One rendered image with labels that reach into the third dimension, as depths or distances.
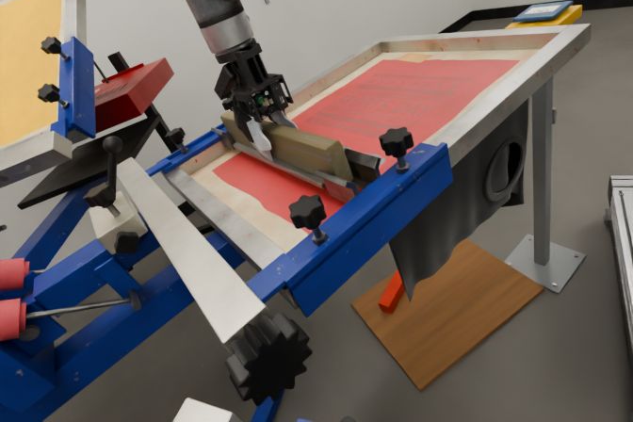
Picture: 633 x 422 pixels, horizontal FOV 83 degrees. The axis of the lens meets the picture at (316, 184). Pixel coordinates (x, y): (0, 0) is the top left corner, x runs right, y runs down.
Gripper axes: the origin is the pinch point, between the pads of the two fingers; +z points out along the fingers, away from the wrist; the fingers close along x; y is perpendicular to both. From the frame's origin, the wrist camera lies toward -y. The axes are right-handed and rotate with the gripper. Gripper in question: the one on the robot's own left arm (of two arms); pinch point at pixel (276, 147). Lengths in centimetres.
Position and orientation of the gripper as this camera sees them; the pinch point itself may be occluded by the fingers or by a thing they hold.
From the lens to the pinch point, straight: 70.4
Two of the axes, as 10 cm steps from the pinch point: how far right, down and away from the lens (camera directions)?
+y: 5.9, 2.7, -7.6
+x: 7.4, -5.7, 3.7
